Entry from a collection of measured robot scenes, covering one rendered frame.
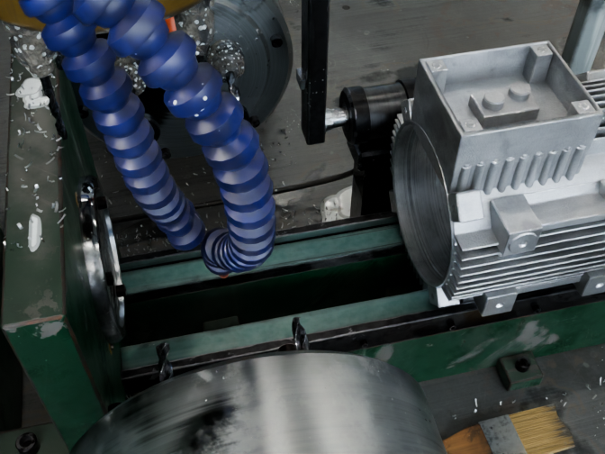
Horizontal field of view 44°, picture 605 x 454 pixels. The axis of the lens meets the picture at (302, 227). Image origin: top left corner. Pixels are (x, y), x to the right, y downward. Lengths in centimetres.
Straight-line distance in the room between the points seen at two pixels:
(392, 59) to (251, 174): 95
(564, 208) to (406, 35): 68
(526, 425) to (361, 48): 68
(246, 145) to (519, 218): 38
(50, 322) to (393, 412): 22
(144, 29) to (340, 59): 99
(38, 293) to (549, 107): 44
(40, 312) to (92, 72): 22
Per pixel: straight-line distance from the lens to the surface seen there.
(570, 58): 109
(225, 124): 27
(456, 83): 68
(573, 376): 89
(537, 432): 84
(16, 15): 42
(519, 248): 64
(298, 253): 78
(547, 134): 62
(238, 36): 79
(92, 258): 60
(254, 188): 31
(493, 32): 132
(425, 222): 78
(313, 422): 41
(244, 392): 42
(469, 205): 62
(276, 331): 73
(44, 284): 50
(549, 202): 67
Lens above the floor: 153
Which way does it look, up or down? 49 degrees down
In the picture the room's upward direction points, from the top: straight up
